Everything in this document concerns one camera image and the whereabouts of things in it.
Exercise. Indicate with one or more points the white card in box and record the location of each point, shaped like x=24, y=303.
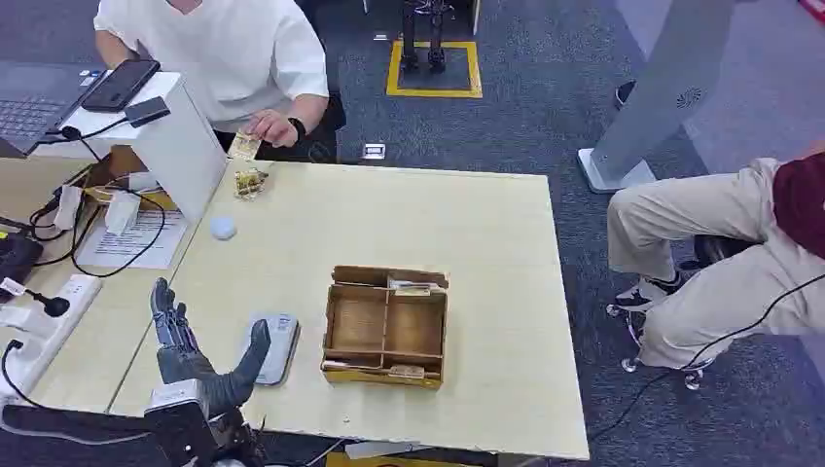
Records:
x=351, y=365

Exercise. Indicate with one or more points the black wheeled stool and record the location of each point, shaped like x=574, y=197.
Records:
x=715, y=248

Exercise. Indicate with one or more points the yellow object under desk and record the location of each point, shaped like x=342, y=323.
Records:
x=387, y=461

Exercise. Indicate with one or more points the black robot legs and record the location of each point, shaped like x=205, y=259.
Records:
x=436, y=39

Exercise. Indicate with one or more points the white desk riser stand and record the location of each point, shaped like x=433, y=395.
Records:
x=174, y=148

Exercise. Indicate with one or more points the person in white shirt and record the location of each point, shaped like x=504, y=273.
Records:
x=232, y=51

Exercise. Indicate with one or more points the dark grey laptop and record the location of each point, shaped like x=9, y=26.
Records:
x=35, y=103

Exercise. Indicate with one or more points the black smartphone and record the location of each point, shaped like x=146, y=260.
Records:
x=121, y=84

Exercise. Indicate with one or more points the black shoe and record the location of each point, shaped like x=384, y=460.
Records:
x=622, y=94

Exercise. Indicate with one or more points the brown cardboard box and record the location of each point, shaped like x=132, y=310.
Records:
x=119, y=164

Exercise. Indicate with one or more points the black desk device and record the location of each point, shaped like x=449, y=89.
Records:
x=16, y=258

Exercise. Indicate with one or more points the yellow floor tape square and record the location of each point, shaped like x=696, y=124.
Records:
x=433, y=93

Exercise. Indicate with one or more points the black office chair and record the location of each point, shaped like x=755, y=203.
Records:
x=334, y=119

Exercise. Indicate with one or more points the white power adapter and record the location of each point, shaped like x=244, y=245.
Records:
x=122, y=213
x=67, y=207

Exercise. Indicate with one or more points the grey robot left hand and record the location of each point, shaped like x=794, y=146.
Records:
x=183, y=364

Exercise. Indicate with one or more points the silver floor socket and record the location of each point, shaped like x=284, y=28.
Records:
x=374, y=151

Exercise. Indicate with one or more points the black power plug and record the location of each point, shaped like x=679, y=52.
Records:
x=55, y=305

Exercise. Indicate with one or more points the person's hand with watch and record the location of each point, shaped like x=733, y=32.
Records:
x=276, y=127

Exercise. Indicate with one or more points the gold card lying flat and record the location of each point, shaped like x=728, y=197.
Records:
x=406, y=372

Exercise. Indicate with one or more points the grey pillar with white base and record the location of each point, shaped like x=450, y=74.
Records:
x=670, y=77

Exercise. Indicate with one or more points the cards in box slot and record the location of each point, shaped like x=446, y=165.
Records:
x=412, y=287

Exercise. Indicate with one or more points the white power strip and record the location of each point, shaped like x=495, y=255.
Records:
x=45, y=335

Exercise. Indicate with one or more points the small white round puck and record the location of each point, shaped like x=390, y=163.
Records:
x=223, y=228

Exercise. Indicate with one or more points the wooden card box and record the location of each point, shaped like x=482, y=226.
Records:
x=385, y=322

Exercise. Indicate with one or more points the person in beige trousers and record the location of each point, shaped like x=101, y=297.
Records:
x=715, y=213

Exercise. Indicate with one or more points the printed paper sheet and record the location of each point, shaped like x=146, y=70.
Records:
x=129, y=245

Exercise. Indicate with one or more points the grey flat pad device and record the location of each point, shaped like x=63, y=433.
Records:
x=285, y=341

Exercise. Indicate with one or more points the black wrist watch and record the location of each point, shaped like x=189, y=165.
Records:
x=298, y=127

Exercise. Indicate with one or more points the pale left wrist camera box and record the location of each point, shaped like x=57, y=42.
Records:
x=177, y=425

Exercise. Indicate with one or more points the small black box device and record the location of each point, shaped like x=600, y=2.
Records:
x=147, y=111

